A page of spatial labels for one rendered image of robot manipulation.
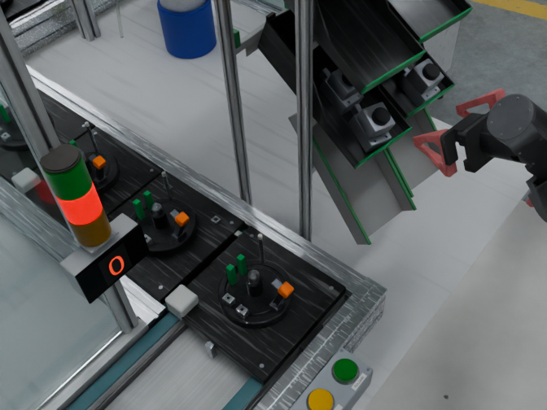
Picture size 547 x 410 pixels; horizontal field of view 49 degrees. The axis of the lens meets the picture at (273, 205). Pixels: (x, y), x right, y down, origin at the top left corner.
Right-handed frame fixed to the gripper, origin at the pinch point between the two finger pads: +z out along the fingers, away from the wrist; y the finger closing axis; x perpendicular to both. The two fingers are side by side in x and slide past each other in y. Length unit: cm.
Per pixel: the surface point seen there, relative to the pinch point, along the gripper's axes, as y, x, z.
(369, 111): 0.7, -0.9, 14.2
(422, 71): -14.2, -0.7, 15.7
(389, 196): -5.4, 22.7, 22.9
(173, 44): -11, -4, 108
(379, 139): 0.6, 4.4, 13.6
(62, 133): 33, -2, 88
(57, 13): 7, -22, 140
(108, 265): 48, 0, 22
